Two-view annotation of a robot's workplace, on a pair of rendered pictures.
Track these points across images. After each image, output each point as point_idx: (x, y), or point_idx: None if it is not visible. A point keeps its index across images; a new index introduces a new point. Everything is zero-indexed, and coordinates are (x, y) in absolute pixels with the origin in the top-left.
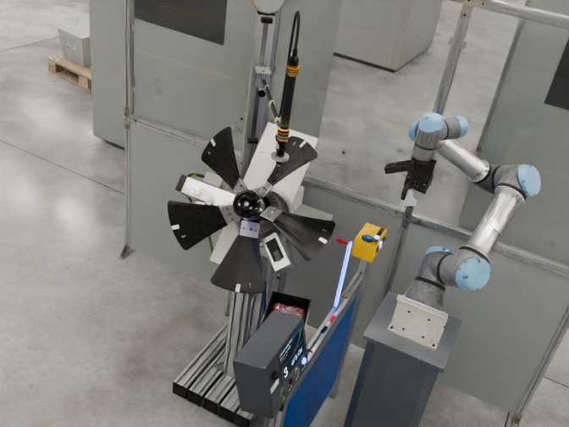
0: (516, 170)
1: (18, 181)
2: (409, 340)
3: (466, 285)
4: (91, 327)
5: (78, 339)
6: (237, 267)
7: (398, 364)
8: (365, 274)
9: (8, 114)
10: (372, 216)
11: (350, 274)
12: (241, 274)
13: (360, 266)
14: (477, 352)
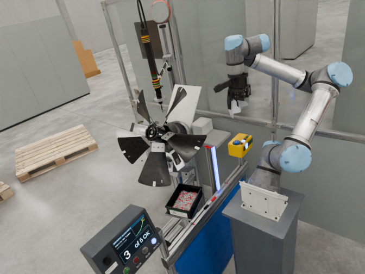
0: (326, 68)
1: (112, 140)
2: (257, 214)
3: (289, 169)
4: (126, 205)
5: (119, 212)
6: (152, 171)
7: (251, 233)
8: (244, 166)
9: (115, 113)
10: (253, 129)
11: (250, 166)
12: (155, 175)
13: (239, 161)
14: (343, 209)
